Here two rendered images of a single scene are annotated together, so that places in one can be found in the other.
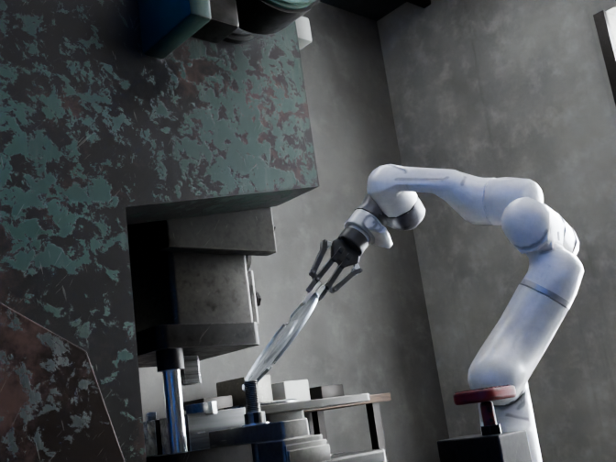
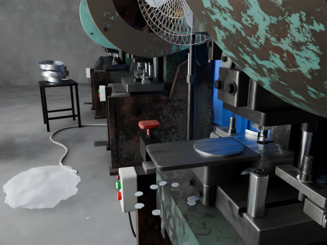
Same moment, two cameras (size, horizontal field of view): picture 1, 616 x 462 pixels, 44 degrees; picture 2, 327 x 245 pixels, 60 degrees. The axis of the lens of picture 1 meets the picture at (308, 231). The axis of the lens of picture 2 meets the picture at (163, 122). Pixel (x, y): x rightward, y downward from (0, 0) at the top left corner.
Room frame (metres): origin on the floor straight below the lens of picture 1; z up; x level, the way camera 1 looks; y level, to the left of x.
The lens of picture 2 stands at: (1.81, 0.29, 1.04)
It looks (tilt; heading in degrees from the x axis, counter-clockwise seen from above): 16 degrees down; 207
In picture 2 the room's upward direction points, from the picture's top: straight up
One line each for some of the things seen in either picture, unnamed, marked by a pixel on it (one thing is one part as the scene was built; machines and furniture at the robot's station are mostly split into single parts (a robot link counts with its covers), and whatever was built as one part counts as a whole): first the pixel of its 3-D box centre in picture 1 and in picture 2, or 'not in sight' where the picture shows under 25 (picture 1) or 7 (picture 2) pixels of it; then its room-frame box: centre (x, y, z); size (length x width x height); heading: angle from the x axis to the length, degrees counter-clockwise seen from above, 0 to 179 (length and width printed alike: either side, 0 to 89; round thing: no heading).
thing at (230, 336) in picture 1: (174, 356); (266, 112); (1.06, 0.21, 0.86); 0.20 x 0.16 x 0.05; 43
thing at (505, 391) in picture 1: (489, 419); (149, 132); (0.98, -0.19, 0.72); 0.07 x 0.06 x 0.08; 133
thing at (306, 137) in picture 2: not in sight; (306, 142); (1.08, 0.30, 0.81); 0.02 x 0.02 x 0.14
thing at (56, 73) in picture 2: not in sight; (58, 94); (-0.64, -2.41, 0.40); 0.45 x 0.40 x 0.79; 55
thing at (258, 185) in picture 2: not in sight; (257, 192); (1.28, 0.23, 0.75); 0.03 x 0.03 x 0.10; 43
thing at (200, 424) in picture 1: (187, 433); (259, 150); (1.07, 0.20, 0.76); 0.15 x 0.09 x 0.05; 43
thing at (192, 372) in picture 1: (184, 371); (261, 121); (1.07, 0.20, 0.84); 0.05 x 0.03 x 0.04; 43
